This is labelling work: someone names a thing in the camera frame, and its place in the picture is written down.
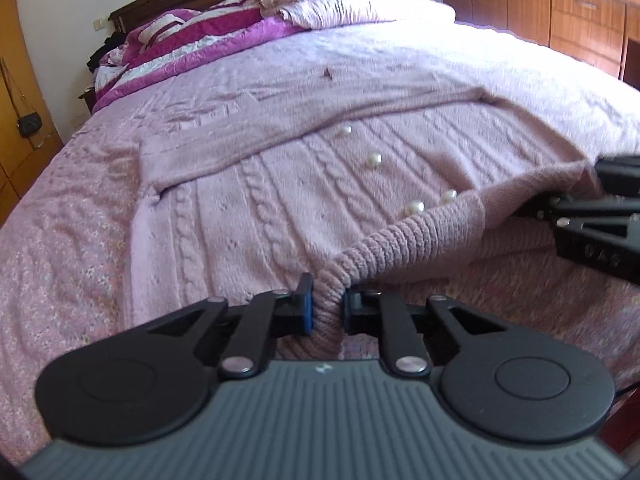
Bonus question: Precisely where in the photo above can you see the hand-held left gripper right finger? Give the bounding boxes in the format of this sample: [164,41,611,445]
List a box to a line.
[341,287,507,377]

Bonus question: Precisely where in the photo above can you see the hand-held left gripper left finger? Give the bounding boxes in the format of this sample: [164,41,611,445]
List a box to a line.
[145,273,316,380]

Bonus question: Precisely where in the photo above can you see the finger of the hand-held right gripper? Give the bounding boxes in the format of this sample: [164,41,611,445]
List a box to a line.
[515,192,640,222]
[592,155,640,200]

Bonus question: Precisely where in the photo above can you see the pink knitted cardigan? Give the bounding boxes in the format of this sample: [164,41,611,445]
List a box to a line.
[127,67,607,361]

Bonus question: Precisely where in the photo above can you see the dark clothes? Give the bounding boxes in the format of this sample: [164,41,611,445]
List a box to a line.
[86,31,126,74]

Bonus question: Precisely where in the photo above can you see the wooden cabinet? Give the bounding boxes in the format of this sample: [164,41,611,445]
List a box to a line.
[439,0,640,92]

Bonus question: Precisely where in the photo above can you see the bed with pink floral sheet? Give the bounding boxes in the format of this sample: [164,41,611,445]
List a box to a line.
[0,20,640,467]

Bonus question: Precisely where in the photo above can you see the magenta striped quilt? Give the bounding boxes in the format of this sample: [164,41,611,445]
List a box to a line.
[92,7,321,112]

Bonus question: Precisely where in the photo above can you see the small black handbag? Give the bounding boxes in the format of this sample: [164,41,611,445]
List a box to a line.
[0,57,42,137]

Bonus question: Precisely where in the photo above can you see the wooden wardrobe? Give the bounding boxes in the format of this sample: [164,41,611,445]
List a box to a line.
[0,0,66,223]

